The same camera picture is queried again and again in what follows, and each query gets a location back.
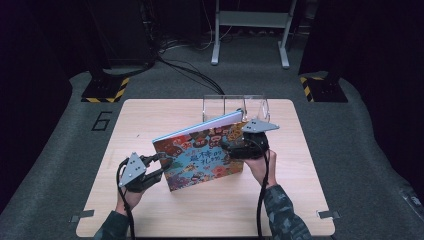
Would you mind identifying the clear acrylic book holder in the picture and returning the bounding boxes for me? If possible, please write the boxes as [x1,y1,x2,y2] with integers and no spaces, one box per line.
[202,94,272,124]

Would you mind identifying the grey metal table bracket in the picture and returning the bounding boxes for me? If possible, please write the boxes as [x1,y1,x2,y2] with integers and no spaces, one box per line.
[316,209,341,220]
[69,209,96,224]

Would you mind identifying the white metal stand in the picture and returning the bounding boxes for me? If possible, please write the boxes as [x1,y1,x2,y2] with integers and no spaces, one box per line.
[210,0,298,70]

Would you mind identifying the light blue book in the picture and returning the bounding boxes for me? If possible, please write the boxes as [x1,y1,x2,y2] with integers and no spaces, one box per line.
[152,109,245,144]

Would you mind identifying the black hazard-striped stand base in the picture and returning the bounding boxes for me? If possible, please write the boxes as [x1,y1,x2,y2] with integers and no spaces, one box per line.
[299,73,350,104]
[81,75,131,104]

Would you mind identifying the person's right hand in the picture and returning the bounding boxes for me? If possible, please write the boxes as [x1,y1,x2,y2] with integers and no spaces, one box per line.
[243,149,278,188]

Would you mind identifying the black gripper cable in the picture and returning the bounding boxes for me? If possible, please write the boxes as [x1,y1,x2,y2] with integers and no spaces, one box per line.
[255,150,270,240]
[115,157,136,240]

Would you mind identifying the colourful cartoon picture book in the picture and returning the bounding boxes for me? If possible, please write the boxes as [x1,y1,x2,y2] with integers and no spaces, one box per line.
[152,120,248,193]

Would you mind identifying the person's left hand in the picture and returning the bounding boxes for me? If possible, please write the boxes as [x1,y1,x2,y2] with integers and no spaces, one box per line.
[114,185,145,217]

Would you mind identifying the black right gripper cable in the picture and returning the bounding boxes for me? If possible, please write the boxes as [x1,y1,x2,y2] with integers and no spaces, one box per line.
[255,150,270,240]

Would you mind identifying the black equipment cabinet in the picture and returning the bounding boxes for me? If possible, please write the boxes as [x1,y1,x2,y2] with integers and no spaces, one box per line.
[85,0,156,69]

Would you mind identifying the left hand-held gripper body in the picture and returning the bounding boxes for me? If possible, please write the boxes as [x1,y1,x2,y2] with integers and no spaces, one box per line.
[117,152,152,194]

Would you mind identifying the black floor cable bundle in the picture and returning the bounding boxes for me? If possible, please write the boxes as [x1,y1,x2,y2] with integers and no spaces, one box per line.
[155,54,226,96]

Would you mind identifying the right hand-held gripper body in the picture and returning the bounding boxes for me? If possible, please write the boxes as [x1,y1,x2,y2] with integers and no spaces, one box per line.
[229,118,281,161]

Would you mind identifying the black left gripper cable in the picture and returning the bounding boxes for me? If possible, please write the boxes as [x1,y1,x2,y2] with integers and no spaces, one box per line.
[115,157,136,240]

